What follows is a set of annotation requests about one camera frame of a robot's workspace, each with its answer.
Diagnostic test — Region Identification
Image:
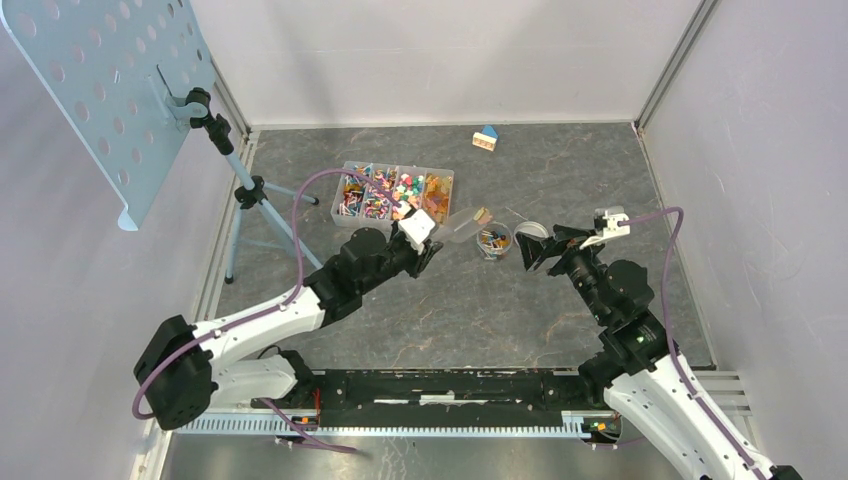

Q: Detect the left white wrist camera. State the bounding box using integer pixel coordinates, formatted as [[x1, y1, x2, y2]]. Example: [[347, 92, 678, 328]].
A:
[[398, 210, 437, 255]]

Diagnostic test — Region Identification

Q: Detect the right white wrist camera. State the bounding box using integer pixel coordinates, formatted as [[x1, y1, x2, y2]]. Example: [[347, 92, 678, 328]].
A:
[[580, 206, 630, 250]]

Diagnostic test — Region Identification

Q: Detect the clear compartment candy box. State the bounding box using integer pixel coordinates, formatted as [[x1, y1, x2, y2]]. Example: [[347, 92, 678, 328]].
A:
[[330, 161, 454, 230]]

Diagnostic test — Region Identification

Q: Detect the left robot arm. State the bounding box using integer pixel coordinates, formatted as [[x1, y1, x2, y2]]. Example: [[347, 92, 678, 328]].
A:
[[132, 224, 443, 431]]

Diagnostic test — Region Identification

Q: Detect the light blue tripod stand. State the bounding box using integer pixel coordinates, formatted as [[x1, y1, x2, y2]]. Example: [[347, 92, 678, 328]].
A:
[[162, 87, 322, 284]]

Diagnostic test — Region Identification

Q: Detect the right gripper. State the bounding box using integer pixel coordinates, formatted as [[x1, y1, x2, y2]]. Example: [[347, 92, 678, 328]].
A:
[[514, 224, 610, 323]]

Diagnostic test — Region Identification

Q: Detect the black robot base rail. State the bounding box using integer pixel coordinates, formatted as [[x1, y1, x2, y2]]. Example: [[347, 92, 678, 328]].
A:
[[272, 368, 623, 435]]

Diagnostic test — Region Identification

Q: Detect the light blue perforated board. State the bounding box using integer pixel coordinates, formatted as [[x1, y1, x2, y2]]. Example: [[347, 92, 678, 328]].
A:
[[1, 0, 216, 231]]

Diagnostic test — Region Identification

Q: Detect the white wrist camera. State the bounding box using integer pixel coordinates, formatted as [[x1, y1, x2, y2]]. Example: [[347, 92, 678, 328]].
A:
[[580, 206, 630, 250], [398, 210, 437, 255]]

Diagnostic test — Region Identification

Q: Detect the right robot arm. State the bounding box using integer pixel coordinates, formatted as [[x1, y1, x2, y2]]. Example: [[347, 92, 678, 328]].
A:
[[515, 225, 800, 479]]

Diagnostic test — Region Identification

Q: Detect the round jar lid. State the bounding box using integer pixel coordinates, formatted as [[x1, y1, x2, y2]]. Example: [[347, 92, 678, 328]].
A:
[[513, 221, 550, 240]]

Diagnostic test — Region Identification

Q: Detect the toy block house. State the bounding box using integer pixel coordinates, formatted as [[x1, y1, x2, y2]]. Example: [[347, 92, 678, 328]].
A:
[[472, 125, 499, 152]]

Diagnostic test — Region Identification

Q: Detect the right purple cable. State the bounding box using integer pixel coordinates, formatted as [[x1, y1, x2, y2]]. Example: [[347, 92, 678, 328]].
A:
[[619, 206, 770, 480]]

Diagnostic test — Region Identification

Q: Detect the clear round plastic jar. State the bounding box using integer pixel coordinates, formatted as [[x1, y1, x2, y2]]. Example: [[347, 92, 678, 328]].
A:
[[475, 222, 513, 261]]

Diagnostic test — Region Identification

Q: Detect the clear plastic scoop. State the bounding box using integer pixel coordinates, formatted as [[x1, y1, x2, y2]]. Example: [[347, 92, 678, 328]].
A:
[[432, 207, 493, 243]]

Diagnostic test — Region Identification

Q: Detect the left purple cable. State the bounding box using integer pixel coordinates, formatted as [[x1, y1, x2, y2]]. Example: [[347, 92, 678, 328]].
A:
[[131, 168, 409, 457]]

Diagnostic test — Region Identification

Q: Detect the purple cable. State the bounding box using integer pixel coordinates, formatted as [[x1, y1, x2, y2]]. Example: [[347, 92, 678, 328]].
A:
[[131, 168, 409, 457], [619, 206, 770, 480]]

